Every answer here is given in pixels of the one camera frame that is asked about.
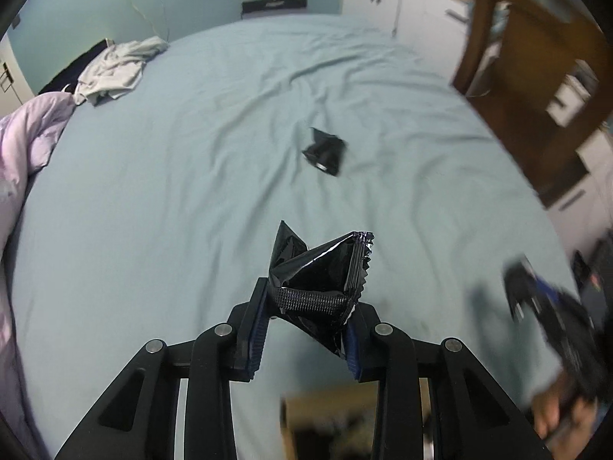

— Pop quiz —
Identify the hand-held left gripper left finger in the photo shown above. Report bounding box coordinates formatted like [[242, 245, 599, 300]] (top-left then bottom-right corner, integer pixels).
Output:
[[52, 275, 270, 460]]

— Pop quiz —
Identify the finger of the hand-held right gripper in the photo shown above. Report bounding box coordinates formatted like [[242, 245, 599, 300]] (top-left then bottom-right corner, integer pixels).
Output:
[[502, 255, 562, 323]]

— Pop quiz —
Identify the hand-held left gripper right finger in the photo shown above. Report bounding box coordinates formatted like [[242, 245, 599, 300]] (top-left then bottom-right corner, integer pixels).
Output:
[[346, 303, 551, 460]]

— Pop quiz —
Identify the brown cardboard box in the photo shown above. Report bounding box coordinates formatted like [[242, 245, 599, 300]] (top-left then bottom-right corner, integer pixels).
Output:
[[280, 383, 385, 460]]

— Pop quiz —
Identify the black foil snack packet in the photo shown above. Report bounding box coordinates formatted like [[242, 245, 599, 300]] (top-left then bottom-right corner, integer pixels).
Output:
[[268, 220, 375, 358], [302, 127, 347, 177]]

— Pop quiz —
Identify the person's right hand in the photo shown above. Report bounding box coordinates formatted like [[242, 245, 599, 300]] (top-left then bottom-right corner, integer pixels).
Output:
[[531, 382, 598, 440]]

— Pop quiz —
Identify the brown wooden chair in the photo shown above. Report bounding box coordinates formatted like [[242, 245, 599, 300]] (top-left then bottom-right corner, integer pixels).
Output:
[[452, 0, 610, 208]]

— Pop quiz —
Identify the pink quilt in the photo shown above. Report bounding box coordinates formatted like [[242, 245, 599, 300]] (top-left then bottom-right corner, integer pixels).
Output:
[[0, 92, 77, 442]]

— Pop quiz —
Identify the grey-white crumpled garment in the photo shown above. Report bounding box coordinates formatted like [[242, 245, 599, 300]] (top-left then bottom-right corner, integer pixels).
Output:
[[73, 36, 170, 107]]

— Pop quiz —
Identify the dark cloth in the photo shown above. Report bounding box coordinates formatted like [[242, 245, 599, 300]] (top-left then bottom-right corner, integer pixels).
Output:
[[37, 41, 111, 95]]

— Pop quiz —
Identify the black rectangular case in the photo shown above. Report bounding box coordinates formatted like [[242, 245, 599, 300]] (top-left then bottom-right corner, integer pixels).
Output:
[[241, 0, 308, 19]]

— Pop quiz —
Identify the white door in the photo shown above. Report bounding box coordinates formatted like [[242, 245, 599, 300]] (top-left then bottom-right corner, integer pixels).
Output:
[[0, 33, 37, 116]]

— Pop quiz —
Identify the white cabinet with black handles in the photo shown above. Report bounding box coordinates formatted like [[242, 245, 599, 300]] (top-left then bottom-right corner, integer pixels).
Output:
[[342, 0, 473, 54]]

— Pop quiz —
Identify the thin hanging cable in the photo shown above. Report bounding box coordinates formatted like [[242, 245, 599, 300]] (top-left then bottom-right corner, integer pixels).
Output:
[[122, 0, 171, 40]]

